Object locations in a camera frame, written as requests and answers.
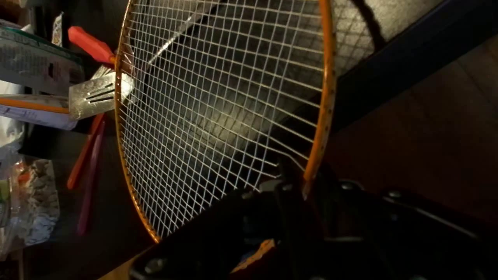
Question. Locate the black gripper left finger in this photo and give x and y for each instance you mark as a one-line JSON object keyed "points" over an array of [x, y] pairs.
{"points": [[234, 243]]}

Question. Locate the metal slotted spatula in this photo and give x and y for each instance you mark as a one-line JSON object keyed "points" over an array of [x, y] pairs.
{"points": [[99, 96]]}

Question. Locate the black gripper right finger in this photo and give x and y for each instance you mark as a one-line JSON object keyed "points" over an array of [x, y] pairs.
{"points": [[405, 239]]}

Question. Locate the red stick utensil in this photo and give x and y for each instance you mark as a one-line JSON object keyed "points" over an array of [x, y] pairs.
{"points": [[89, 197]]}

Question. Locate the clear plastic food container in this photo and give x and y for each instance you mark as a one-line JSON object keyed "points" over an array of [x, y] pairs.
{"points": [[32, 208]]}

